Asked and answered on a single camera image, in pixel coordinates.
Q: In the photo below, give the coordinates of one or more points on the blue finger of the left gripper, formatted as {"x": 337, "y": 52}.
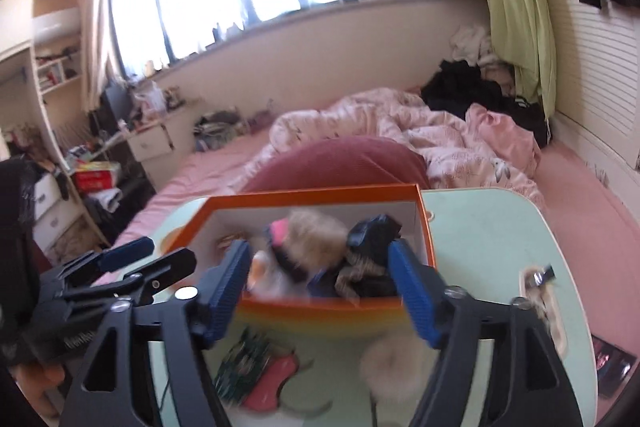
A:
{"x": 92, "y": 265}
{"x": 140, "y": 286}

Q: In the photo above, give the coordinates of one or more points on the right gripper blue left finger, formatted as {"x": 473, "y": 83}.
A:
{"x": 114, "y": 385}

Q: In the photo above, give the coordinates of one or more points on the black lace-trimmed garment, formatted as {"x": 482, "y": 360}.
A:
{"x": 363, "y": 273}

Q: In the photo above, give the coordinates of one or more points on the person's left hand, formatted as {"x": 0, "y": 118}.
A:
{"x": 35, "y": 380}

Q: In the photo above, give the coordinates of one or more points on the red tissue box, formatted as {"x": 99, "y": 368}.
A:
{"x": 95, "y": 176}

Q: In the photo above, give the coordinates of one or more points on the items in table slot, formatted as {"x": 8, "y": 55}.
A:
{"x": 537, "y": 286}

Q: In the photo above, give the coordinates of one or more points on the white fluffy pompom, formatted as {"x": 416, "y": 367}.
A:
{"x": 395, "y": 368}

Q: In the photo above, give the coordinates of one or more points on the white bedside desk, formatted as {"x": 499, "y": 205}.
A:
{"x": 161, "y": 147}

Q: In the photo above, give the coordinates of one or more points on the green toy car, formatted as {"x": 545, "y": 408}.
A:
{"x": 253, "y": 373}

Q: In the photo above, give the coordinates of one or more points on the mint cartoon lap table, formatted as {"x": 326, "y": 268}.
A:
{"x": 328, "y": 390}

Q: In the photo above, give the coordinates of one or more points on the doll with plastic-wrapped head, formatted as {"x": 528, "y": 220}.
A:
{"x": 300, "y": 246}

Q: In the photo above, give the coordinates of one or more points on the pink bed sheet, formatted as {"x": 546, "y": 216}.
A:
{"x": 585, "y": 186}

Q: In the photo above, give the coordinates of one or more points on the orange gradient storage box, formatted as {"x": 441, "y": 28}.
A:
{"x": 221, "y": 220}

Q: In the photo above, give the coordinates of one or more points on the pink crumpled blanket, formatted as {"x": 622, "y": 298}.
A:
{"x": 480, "y": 149}

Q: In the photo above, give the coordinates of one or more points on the dark red pillow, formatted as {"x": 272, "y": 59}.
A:
{"x": 357, "y": 160}

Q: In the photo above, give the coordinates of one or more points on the black clothes pile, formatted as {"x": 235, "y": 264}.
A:
{"x": 458, "y": 85}

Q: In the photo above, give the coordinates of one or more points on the white clothes pile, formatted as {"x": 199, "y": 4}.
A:
{"x": 472, "y": 45}

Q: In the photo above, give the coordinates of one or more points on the green curtain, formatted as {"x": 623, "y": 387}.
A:
{"x": 522, "y": 36}

